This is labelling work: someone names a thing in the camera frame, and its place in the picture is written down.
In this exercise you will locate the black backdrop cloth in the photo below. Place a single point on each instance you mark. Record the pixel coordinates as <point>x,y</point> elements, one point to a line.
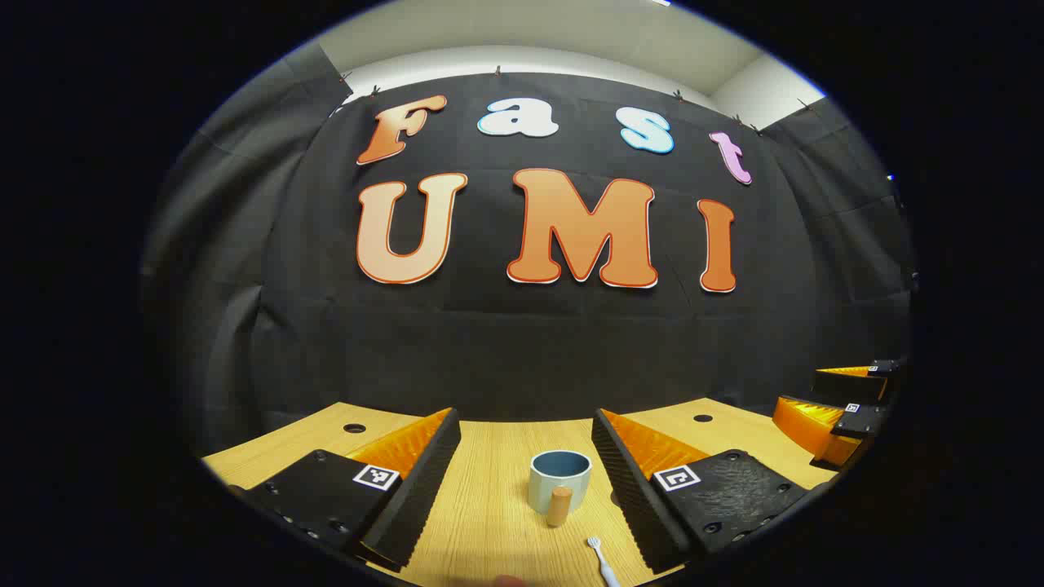
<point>489,350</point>

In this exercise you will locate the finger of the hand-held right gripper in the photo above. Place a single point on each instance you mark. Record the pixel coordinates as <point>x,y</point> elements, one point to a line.
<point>848,385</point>
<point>807,424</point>

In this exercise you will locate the wooden desktop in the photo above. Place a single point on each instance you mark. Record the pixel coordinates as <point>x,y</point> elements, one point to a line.
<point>489,522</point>

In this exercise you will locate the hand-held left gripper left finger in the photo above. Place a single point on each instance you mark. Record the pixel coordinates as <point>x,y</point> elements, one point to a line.
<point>416,497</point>

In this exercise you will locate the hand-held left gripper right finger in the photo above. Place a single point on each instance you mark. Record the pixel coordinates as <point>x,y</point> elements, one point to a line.
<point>632,497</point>

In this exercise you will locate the white toothbrush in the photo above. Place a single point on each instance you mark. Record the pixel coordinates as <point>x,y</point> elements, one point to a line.
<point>601,558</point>

